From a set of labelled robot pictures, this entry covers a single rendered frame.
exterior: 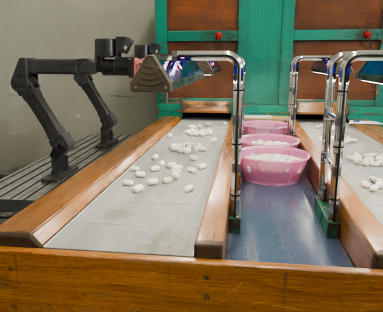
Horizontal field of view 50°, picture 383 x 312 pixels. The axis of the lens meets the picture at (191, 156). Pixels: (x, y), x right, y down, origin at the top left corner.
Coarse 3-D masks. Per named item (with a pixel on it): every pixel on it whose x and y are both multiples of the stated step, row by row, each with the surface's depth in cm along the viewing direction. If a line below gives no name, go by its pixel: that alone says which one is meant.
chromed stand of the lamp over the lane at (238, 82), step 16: (240, 64) 96; (240, 80) 97; (240, 96) 98; (240, 112) 98; (240, 128) 99; (240, 144) 100; (240, 160) 101; (240, 176) 103; (240, 192) 119; (240, 208) 110; (240, 224) 103
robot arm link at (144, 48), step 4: (136, 48) 203; (140, 48) 202; (144, 48) 202; (148, 48) 204; (136, 52) 204; (140, 52) 203; (144, 52) 202; (148, 52) 204; (136, 56) 204; (140, 56) 203; (144, 56) 203
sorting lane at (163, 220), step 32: (224, 128) 224; (160, 160) 152; (192, 160) 152; (128, 192) 116; (160, 192) 116; (192, 192) 116; (96, 224) 93; (128, 224) 93; (160, 224) 93; (192, 224) 93; (192, 256) 78
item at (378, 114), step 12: (168, 108) 256; (180, 108) 255; (252, 108) 249; (264, 108) 248; (276, 108) 247; (360, 108) 241; (372, 108) 240; (216, 120) 254; (228, 120) 254; (300, 120) 254; (312, 120) 254; (372, 120) 242
